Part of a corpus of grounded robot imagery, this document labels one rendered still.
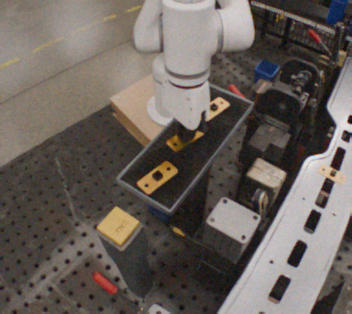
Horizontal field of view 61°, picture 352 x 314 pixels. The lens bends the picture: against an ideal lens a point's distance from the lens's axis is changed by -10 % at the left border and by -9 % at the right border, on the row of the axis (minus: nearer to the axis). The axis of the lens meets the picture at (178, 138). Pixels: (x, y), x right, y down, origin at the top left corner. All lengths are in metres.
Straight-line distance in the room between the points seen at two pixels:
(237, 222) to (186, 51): 0.36
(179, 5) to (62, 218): 0.90
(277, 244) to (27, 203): 0.90
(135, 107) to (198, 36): 0.86
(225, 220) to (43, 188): 0.81
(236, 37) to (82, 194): 0.88
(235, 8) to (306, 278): 0.60
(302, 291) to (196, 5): 0.63
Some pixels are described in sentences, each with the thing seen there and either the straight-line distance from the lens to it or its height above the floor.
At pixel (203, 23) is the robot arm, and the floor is 1.47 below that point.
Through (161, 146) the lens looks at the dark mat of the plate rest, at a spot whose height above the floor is 1.16.
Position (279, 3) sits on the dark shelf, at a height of 1.03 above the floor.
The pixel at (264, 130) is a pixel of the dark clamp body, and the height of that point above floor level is 1.07.
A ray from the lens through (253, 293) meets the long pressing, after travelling 0.77.
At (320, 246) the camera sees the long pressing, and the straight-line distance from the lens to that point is 0.85.
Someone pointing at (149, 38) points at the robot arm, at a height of 1.19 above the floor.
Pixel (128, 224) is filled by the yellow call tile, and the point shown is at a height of 1.16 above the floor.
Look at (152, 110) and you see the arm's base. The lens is 1.32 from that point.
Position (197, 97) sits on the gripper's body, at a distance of 0.60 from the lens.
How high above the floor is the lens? 1.73
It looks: 49 degrees down
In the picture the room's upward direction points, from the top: straight up
